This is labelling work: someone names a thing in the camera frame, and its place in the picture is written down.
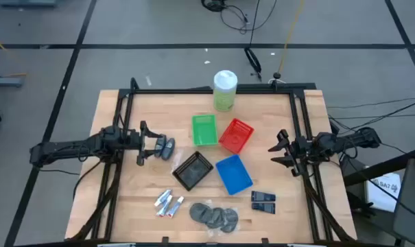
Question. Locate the black metal beam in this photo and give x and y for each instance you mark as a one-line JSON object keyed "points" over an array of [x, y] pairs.
{"points": [[382, 168]]}

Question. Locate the black metal table frame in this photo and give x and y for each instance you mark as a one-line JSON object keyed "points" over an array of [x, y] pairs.
{"points": [[166, 91]]}

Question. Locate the blue plastic basket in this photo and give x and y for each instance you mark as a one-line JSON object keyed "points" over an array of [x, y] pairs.
{"points": [[234, 175]]}

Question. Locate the grey floor base plate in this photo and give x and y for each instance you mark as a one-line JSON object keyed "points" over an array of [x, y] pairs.
{"points": [[5, 81]]}

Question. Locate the dark grey panel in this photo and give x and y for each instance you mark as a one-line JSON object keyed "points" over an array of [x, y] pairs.
{"points": [[411, 202]]}

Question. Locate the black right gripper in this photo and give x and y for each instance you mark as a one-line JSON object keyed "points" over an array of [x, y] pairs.
{"points": [[298, 149]]}

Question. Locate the red plastic basket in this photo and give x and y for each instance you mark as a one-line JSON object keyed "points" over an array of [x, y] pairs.
{"points": [[236, 136]]}

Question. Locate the black plastic basket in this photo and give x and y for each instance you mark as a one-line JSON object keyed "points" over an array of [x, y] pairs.
{"points": [[192, 171]]}

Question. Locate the black ball-top stand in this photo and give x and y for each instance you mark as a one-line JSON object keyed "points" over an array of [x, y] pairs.
{"points": [[276, 74]]}

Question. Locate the green disinfecting wipes canister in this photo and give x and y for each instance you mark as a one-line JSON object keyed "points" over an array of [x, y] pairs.
{"points": [[225, 91]]}

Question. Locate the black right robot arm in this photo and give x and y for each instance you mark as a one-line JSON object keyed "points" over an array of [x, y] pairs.
{"points": [[344, 140]]}

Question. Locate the clear plastic wrapper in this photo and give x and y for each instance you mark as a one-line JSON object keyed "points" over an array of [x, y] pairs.
{"points": [[178, 161]]}

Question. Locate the dark blue toiletry sachet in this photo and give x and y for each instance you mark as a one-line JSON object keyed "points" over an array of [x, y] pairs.
{"points": [[263, 208], [263, 196]]}

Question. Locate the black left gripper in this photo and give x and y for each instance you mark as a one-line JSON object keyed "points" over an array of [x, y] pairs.
{"points": [[142, 144]]}

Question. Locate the green plastic basket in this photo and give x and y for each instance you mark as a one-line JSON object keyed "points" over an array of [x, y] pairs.
{"points": [[204, 130]]}

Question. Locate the white cardboard box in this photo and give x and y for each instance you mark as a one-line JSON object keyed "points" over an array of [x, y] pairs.
{"points": [[382, 192]]}

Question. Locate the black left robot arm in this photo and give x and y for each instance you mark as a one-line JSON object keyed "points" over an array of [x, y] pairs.
{"points": [[73, 147]]}

